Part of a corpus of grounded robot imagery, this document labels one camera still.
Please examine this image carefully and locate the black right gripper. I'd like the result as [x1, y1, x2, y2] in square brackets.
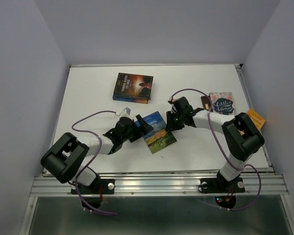
[163, 111, 183, 132]

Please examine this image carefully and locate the Animal Farm book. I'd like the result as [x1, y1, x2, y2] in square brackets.
[143, 111, 177, 154]

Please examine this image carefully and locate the blue sunset cover book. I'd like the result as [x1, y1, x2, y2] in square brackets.
[112, 95, 148, 104]

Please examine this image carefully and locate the Three Days to See book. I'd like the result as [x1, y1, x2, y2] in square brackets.
[113, 72, 153, 100]

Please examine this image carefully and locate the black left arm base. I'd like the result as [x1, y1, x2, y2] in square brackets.
[78, 177, 115, 195]

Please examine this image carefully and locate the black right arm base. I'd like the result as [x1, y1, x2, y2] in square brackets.
[197, 172, 245, 194]

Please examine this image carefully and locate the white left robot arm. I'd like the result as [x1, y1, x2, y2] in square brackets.
[40, 115, 153, 193]

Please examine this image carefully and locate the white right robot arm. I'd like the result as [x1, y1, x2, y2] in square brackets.
[166, 96, 265, 191]

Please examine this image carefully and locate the dark brown book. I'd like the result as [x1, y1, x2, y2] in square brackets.
[200, 95, 213, 112]

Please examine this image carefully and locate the Little Women book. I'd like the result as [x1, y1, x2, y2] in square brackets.
[209, 92, 237, 116]

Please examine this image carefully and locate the orange yellow book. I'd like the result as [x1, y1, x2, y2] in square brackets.
[247, 109, 266, 131]

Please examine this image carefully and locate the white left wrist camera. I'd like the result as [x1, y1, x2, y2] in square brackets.
[115, 107, 131, 118]

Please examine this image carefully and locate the aluminium front rail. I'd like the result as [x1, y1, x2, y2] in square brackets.
[30, 172, 289, 197]

